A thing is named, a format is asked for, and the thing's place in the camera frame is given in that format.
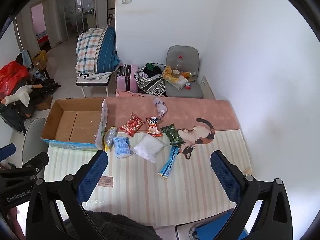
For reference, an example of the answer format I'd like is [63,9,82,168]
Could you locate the yellow silver snack bag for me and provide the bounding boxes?
[103,126,117,152]

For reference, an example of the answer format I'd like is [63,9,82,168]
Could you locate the light blue tissue pack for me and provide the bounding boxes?
[113,137,131,159]

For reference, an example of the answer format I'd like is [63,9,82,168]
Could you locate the long blue snack packet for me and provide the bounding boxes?
[158,146,180,178]

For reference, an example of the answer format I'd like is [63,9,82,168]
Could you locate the red snack packet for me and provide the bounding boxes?
[119,113,145,137]

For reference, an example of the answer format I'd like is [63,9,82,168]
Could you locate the white soft tissue pack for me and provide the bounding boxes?
[130,134,166,163]

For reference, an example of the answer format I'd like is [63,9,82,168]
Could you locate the green snack packet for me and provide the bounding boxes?
[161,124,185,146]

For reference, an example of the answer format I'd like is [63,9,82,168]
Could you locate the orange cartoon snack packet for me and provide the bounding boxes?
[146,117,163,137]

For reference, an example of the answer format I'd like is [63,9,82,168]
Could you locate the lilac cloth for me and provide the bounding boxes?
[153,98,167,118]

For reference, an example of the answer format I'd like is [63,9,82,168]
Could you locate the person hand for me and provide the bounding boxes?
[8,207,25,240]

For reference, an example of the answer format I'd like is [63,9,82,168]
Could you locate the grey round chair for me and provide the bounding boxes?
[22,118,49,164]

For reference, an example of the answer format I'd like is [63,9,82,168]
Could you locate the black stroller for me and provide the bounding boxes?
[1,101,36,135]

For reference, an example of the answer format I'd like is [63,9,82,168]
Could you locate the white goose plush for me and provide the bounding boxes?
[1,85,43,107]

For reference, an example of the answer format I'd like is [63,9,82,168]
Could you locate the small brown cardboard box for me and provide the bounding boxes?
[36,94,53,111]

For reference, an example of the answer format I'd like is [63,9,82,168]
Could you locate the blue folder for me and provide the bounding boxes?
[195,211,250,240]

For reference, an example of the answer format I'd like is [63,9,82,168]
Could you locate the black fluffy garment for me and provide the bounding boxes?
[52,208,160,239]

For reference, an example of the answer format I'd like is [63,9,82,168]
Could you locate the red plastic bag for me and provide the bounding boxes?
[0,61,29,97]

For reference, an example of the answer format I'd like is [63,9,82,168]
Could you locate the open cardboard box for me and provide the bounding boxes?
[41,98,108,151]

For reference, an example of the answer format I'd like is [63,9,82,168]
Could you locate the white bench stool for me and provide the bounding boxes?
[75,72,113,98]

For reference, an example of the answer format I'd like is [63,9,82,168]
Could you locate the pink folded bag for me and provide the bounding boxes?
[115,89,152,97]

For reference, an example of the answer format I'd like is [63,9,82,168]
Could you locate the blue folded quilt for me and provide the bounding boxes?
[97,27,120,73]

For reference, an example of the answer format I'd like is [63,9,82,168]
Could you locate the plaid folded quilt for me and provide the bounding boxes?
[75,28,107,74]

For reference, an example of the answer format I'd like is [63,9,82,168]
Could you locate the pink suitcase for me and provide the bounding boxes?
[116,64,138,93]

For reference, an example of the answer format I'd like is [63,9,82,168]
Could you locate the black white patterned bag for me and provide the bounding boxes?
[135,63,166,96]

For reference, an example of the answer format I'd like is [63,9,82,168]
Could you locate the yellow tissue package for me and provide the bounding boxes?
[163,66,188,89]

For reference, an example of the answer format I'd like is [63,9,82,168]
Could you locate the clear plastic bottle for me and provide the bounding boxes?
[176,56,183,71]

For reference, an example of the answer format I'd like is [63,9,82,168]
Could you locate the grey cushioned chair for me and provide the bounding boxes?
[164,45,203,99]

